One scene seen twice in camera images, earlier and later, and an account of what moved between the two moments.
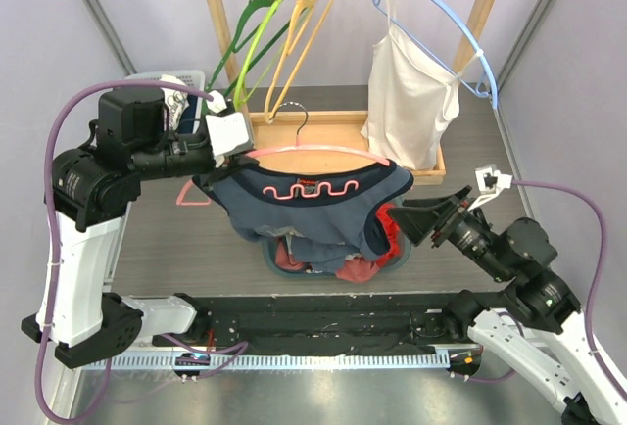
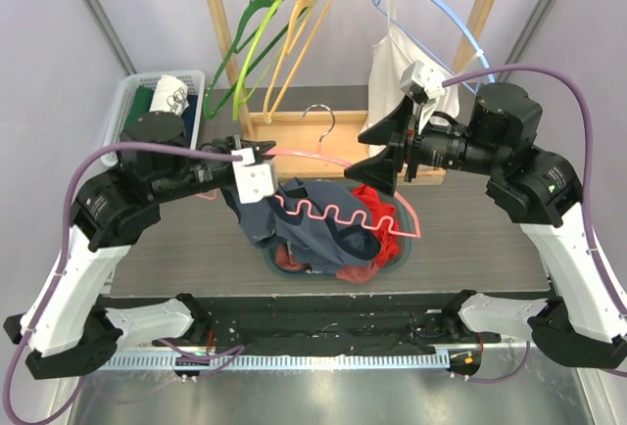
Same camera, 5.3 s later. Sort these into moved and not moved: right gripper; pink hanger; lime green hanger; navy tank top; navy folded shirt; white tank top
Moved: pink hanger; navy tank top; right gripper
Not moved: white tank top; lime green hanger; navy folded shirt
